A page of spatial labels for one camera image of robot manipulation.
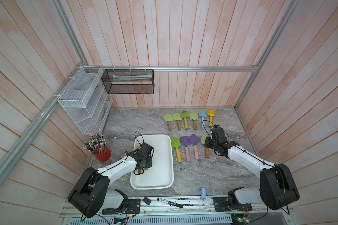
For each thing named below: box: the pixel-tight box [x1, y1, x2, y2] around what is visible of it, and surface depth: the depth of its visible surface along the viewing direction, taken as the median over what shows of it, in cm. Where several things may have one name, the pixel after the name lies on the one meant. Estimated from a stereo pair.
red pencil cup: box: [82, 133, 112, 162], surface depth 81 cm
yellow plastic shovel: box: [207, 109, 216, 128], surface depth 117 cm
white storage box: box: [130, 134, 175, 190], surface depth 87 cm
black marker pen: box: [156, 197, 184, 209], surface depth 76 cm
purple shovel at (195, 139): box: [189, 134, 200, 160], surface depth 100 cm
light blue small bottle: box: [200, 187, 207, 202], surface depth 78 cm
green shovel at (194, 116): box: [189, 112, 199, 131], surface depth 116 cm
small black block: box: [142, 196, 152, 206], surface depth 77 cm
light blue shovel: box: [198, 110, 207, 129], surface depth 117 cm
